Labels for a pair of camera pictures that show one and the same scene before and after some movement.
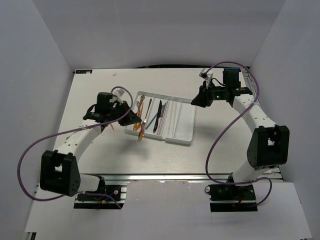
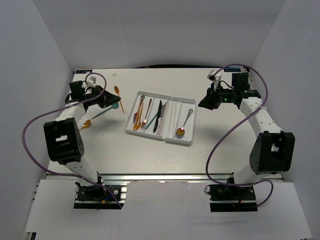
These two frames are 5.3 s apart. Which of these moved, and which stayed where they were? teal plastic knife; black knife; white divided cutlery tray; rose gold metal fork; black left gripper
Moved: black left gripper; rose gold metal fork
Stayed: black knife; white divided cutlery tray; teal plastic knife
